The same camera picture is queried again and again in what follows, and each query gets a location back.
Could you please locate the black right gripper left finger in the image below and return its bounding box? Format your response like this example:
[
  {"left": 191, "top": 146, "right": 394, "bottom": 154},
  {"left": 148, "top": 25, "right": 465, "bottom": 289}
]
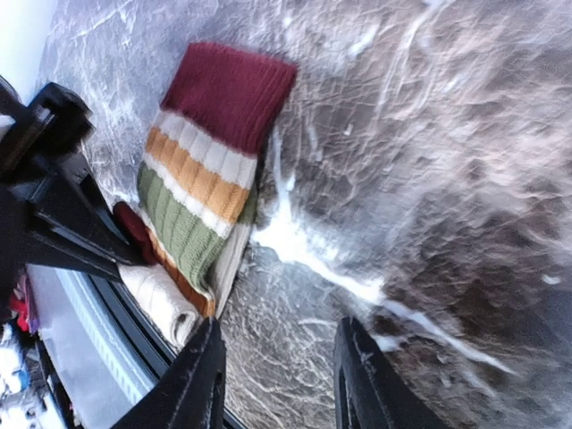
[{"left": 114, "top": 317, "right": 226, "bottom": 429}]

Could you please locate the black front rail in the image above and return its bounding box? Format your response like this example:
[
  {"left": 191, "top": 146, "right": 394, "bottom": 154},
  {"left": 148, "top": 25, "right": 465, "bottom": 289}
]
[{"left": 81, "top": 273, "right": 246, "bottom": 428}]

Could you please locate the white slotted cable duct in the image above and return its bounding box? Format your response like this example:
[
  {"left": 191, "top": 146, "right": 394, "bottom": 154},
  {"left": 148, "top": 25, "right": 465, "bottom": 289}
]
[{"left": 52, "top": 269, "right": 154, "bottom": 428}]

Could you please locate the beige striped sock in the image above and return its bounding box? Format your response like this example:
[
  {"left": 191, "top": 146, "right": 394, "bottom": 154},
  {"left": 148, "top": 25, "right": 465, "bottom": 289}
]
[{"left": 114, "top": 42, "right": 297, "bottom": 350}]

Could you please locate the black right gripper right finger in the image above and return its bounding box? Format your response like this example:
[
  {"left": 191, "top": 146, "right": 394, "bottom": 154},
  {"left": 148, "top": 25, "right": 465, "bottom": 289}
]
[{"left": 333, "top": 316, "right": 447, "bottom": 429}]

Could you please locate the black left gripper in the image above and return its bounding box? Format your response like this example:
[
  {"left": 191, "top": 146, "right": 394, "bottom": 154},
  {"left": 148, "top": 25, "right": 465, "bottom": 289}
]
[{"left": 1, "top": 80, "right": 145, "bottom": 282}]

